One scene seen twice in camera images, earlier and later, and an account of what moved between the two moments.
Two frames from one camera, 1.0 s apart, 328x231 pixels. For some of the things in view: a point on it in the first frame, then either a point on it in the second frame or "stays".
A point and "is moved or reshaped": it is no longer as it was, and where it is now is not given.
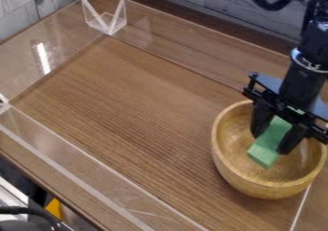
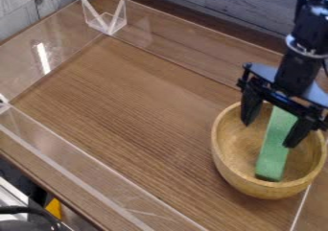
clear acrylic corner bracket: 104,22 stays
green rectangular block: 264,150 is moved or reshaped
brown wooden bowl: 240,172 stays
